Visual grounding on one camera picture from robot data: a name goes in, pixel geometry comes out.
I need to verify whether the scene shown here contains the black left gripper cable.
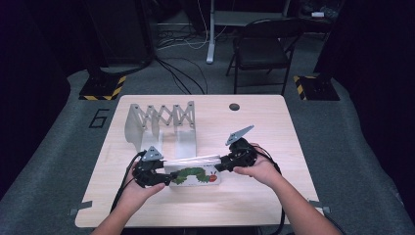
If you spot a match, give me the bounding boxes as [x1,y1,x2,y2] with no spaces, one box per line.
[110,150,147,213]

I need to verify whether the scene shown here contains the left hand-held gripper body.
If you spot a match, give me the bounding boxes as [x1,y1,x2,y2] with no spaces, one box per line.
[131,145,166,189]

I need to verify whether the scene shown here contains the white desk leg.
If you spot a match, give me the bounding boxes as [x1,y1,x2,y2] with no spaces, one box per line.
[206,0,217,65]

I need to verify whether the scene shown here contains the black yellow striped stand base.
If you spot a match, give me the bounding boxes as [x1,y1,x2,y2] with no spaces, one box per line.
[78,74,127,102]
[292,74,341,102]

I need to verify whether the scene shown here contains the white caterpillar picture book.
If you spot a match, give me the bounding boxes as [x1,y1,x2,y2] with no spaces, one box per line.
[161,154,222,188]

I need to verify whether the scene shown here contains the black folding chair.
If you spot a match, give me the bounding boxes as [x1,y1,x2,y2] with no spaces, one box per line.
[225,17,307,96]

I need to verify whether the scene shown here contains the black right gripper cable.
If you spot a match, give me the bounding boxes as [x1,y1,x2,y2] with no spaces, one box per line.
[256,145,288,235]

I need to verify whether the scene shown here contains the grey metal expandable book rack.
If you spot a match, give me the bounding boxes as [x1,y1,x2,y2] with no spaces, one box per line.
[123,100,198,162]

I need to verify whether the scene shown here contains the white floor cable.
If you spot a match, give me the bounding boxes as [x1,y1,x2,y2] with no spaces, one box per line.
[156,0,229,52]

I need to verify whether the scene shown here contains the black cable beside table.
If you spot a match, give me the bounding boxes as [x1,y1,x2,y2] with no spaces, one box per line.
[324,213,347,235]

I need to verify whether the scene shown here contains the black cabinet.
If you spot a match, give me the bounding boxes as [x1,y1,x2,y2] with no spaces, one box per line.
[80,0,155,68]

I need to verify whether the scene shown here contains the dark curtain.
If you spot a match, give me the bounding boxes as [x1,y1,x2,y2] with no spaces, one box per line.
[321,0,415,213]
[0,0,71,200]

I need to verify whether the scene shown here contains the person's right hand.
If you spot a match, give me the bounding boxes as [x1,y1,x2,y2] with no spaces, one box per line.
[232,142,282,190]

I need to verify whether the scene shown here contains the grey tape strip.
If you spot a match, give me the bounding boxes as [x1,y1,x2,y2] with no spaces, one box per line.
[68,200,94,216]
[307,199,332,214]

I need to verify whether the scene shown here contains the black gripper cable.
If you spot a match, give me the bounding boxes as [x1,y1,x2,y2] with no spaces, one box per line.
[256,145,288,235]
[110,150,147,213]

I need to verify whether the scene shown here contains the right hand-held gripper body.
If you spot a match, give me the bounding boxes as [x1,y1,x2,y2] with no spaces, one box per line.
[224,124,259,168]

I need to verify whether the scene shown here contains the black floor cables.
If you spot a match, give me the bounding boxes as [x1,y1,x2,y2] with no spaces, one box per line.
[154,56,209,96]

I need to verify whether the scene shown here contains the person's left hand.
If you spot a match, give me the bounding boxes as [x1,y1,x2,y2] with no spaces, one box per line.
[122,168,166,212]

